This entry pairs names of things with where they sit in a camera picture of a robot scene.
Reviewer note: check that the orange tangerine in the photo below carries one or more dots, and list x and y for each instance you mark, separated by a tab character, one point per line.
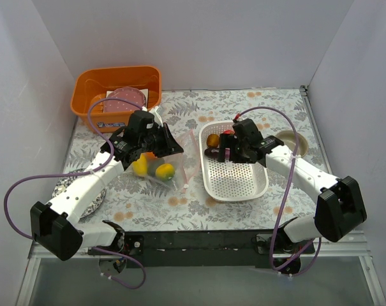
150	155

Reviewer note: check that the purple eggplant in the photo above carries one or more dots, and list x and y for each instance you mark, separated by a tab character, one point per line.
211	152

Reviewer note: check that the floral patterned table mat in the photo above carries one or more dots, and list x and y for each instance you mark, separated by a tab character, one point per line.
137	204

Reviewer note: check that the beige ceramic bowl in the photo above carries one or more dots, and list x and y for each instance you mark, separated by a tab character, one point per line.
289	139

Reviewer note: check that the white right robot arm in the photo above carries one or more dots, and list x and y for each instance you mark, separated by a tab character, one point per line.
339	204

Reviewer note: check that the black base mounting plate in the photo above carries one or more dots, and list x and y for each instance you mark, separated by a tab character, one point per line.
245	247

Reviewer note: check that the clear zip top bag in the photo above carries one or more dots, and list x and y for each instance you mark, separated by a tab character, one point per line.
186	164

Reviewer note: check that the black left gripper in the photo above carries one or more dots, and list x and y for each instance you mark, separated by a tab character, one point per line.
163	140

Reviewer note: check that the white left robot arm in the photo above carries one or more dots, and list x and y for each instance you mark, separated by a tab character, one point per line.
55	225

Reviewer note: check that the brown kiwi fruit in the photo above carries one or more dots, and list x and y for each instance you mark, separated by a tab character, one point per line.
212	141

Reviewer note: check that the white perforated plastic basket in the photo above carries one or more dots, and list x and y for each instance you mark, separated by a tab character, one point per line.
228	181

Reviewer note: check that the green lime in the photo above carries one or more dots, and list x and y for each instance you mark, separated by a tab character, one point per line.
165	172

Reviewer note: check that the orange plastic tub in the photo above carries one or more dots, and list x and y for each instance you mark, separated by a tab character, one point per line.
96	84

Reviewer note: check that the yellow mango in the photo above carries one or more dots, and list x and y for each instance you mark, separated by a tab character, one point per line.
140	166

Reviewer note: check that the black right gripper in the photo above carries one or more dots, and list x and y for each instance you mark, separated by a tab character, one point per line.
231	147

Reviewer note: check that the pink polka dot plate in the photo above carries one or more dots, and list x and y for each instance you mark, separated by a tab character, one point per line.
124	99

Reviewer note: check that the blue floral plate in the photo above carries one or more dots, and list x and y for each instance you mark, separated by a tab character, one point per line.
93	204

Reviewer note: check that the red apple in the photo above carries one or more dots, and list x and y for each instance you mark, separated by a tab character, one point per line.
228	132

